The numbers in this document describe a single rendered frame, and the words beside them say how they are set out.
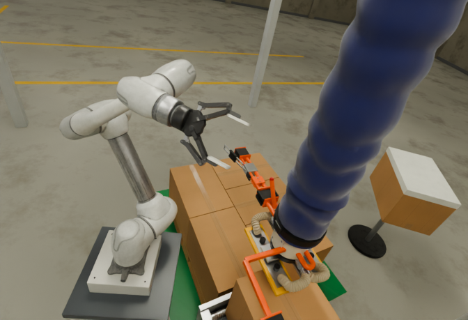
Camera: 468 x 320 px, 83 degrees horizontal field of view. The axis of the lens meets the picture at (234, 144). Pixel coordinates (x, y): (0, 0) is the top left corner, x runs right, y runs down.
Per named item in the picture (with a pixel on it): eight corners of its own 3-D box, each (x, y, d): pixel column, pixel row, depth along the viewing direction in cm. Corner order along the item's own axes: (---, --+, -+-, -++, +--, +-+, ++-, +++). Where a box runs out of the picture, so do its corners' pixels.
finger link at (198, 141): (192, 125, 76) (188, 126, 77) (206, 160, 75) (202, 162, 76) (197, 125, 80) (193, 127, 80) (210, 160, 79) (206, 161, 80)
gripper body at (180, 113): (188, 104, 83) (213, 116, 81) (177, 128, 84) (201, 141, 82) (177, 100, 75) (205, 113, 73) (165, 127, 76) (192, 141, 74)
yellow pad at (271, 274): (294, 290, 114) (299, 284, 111) (275, 297, 110) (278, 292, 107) (260, 226, 138) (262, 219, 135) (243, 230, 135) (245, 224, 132)
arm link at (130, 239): (105, 254, 136) (100, 229, 123) (134, 231, 149) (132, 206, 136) (127, 274, 131) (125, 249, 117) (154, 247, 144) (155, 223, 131)
